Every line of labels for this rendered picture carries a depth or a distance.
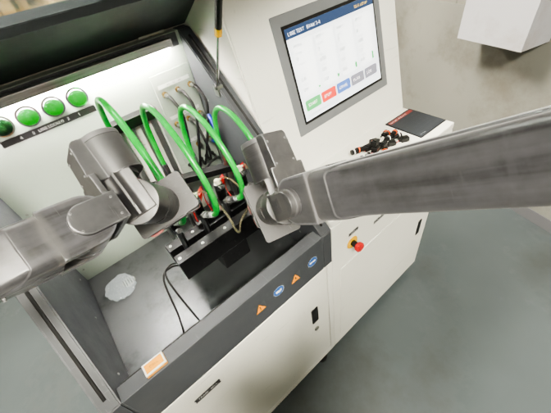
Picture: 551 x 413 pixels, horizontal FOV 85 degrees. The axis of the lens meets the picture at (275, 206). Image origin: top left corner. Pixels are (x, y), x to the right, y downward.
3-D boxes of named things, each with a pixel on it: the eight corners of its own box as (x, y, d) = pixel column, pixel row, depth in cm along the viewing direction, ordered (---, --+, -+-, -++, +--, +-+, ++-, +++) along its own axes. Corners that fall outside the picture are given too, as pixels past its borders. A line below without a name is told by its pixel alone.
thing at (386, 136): (372, 170, 102) (373, 156, 98) (347, 158, 109) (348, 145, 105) (411, 139, 111) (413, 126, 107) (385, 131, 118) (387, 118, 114)
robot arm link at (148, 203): (125, 234, 35) (166, 206, 36) (90, 187, 35) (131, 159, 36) (145, 231, 42) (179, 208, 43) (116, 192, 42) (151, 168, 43)
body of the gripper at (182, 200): (125, 206, 48) (102, 204, 41) (179, 171, 49) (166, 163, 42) (147, 239, 48) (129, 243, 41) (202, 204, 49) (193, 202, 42)
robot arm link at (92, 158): (73, 262, 36) (79, 240, 30) (15, 183, 36) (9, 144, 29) (157, 216, 44) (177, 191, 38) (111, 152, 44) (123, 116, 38)
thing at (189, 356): (153, 420, 75) (121, 403, 64) (146, 405, 78) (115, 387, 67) (324, 268, 99) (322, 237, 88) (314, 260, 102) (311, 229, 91)
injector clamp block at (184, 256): (196, 292, 95) (179, 264, 85) (182, 273, 102) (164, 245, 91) (276, 231, 109) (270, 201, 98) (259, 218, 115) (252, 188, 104)
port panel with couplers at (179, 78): (190, 166, 107) (152, 79, 86) (185, 163, 109) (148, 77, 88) (220, 150, 112) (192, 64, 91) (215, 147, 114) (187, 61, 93)
